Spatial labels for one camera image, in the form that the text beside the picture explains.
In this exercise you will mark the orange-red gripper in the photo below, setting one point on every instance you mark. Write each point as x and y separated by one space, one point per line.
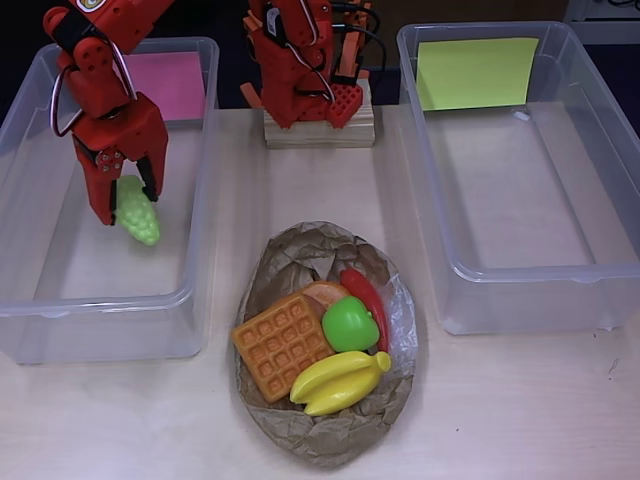
122 134

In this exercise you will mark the light green toy grapes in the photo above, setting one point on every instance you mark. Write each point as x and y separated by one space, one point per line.
137 220

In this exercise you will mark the orange toy waffle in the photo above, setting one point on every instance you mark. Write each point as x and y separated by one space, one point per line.
275 345

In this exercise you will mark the brown toy donut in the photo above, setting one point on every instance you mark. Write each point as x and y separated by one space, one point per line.
325 295

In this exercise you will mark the green toy apple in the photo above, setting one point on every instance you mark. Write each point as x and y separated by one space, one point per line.
347 325

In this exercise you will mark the red toy chili pepper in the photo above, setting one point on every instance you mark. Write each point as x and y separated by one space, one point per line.
367 295

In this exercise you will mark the yellow toy banana bunch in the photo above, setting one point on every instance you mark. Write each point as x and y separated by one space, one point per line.
335 382

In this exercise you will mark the orange-red robot arm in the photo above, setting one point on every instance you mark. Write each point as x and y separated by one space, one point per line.
290 75

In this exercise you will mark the clear plastic bin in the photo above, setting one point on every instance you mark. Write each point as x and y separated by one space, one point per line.
30 250
525 200

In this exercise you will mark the pink sticky note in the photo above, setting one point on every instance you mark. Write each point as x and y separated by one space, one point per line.
175 85

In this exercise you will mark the yellow-green sticky note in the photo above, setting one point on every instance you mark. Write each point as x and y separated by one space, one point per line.
475 75

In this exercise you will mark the orange clamp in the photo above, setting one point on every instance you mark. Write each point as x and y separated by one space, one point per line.
350 55
251 95

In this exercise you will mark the plywood base block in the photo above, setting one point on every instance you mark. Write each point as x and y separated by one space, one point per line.
320 136

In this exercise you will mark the crumpled brown paper bag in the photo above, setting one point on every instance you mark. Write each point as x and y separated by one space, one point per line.
320 440

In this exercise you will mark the white desk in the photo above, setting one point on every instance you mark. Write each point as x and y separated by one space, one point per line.
600 12

